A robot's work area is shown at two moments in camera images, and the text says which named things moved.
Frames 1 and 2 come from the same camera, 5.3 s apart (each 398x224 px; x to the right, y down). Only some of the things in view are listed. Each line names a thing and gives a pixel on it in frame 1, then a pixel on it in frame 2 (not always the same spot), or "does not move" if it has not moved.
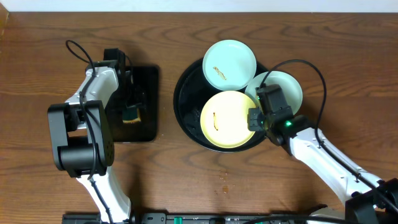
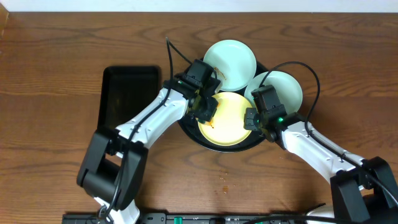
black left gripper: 134,104 → 204,109
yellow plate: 224,120 does not move
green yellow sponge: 130,115 → 208,123
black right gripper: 254,124 does not move
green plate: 292,93 does not move
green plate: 229,65 does not move
